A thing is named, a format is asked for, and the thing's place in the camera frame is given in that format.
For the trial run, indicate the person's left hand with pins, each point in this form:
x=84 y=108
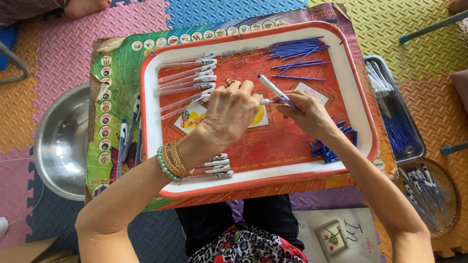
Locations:
x=228 y=113

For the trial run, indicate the person's right hand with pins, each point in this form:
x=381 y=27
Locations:
x=312 y=115

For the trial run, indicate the white pen tip piece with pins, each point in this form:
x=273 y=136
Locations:
x=266 y=102

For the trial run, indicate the white and blue ballpoint pen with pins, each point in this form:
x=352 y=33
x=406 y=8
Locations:
x=273 y=87

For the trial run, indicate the pile of blue pen buttons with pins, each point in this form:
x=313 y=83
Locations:
x=331 y=151

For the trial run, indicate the clear pen barrel white clip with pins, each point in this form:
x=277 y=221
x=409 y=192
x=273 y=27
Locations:
x=219 y=169
x=223 y=175
x=218 y=163
x=220 y=157

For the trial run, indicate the red tray with white rim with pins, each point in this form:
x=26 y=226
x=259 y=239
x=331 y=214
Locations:
x=285 y=153

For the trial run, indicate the row of clear pen barrels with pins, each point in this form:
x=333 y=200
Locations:
x=190 y=80

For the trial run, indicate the group of small metal springs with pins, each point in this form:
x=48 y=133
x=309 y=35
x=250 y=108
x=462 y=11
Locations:
x=239 y=58

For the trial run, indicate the pile of blue ink refills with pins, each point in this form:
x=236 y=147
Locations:
x=296 y=49

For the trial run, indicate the bundle of clear pen barrels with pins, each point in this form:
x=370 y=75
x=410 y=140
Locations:
x=378 y=78

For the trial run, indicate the bundle of blue ink refills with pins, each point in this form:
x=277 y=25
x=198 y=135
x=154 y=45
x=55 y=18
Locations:
x=396 y=131

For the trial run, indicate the assembled blue and white pen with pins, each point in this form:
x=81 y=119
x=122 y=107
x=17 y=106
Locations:
x=138 y=146
x=132 y=124
x=121 y=146

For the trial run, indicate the rectangular metal tray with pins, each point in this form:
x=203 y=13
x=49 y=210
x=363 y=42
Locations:
x=416 y=142

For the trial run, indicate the person's black trousers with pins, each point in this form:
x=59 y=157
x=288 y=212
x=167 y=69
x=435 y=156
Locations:
x=270 y=215

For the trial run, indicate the colourful printed cardboard sheet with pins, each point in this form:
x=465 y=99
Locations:
x=117 y=73

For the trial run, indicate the grey book with picture cover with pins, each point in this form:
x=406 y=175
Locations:
x=343 y=233

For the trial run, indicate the heap of assembled pens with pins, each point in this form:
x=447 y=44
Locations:
x=420 y=190

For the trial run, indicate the person's floral shirt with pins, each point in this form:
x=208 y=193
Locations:
x=248 y=244

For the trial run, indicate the grey pole with blue tip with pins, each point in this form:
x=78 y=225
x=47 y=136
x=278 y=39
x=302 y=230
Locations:
x=431 y=26
x=455 y=147

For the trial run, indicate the round woven basket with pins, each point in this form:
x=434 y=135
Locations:
x=449 y=190

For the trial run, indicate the steel bowl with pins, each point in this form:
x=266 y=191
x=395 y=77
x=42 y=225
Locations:
x=62 y=146

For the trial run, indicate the blue cloth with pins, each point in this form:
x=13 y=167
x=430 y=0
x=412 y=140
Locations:
x=6 y=44

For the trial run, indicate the cardboard box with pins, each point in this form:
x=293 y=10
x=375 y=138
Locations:
x=33 y=252

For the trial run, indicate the grey metal tube frame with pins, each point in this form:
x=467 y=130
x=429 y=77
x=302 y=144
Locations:
x=14 y=60

